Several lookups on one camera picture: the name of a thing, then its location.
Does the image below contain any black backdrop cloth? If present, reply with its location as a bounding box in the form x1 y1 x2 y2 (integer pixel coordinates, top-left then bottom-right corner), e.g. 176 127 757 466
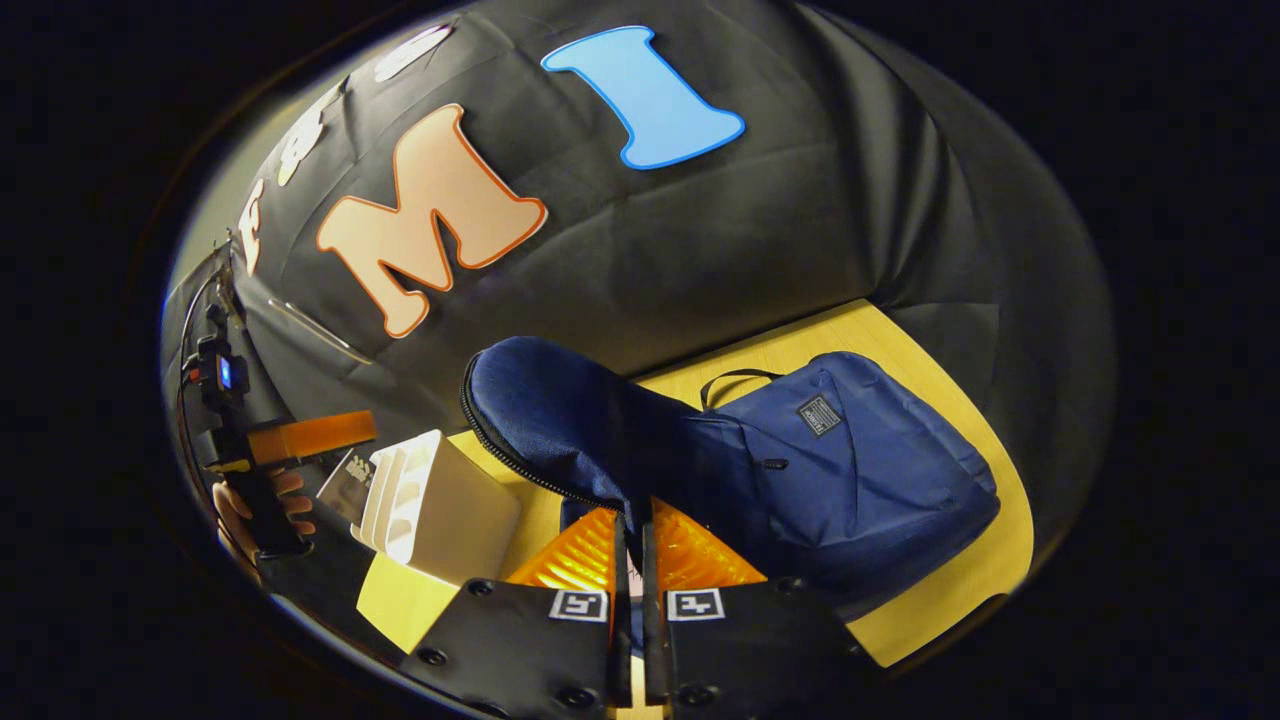
160 0 1117 626

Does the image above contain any blue schoolbag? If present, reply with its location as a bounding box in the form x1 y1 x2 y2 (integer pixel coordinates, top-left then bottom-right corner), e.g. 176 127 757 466
460 336 1001 656

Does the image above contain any white bookshelf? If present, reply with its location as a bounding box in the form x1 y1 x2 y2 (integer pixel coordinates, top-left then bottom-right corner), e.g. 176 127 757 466
350 430 523 589

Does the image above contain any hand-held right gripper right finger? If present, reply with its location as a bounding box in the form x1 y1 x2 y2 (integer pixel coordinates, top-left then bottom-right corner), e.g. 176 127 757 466
640 497 886 720

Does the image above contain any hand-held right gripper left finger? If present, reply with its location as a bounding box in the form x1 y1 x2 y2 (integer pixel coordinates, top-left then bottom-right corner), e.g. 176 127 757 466
400 505 633 720

